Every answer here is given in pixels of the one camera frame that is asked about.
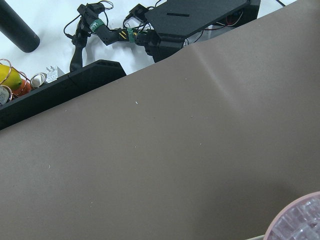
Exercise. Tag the yellow lemon toy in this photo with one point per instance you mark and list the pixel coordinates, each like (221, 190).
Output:
(10, 77)

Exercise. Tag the black long bar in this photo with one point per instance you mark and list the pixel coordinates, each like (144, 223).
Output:
(65, 88)

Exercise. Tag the black cylinder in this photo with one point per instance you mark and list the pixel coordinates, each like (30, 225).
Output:
(16, 30)

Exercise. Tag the pink bowl of ice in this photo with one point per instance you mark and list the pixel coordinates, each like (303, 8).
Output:
(299, 220)

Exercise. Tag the copper wire basket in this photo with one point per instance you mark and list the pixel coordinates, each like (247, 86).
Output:
(28, 84)

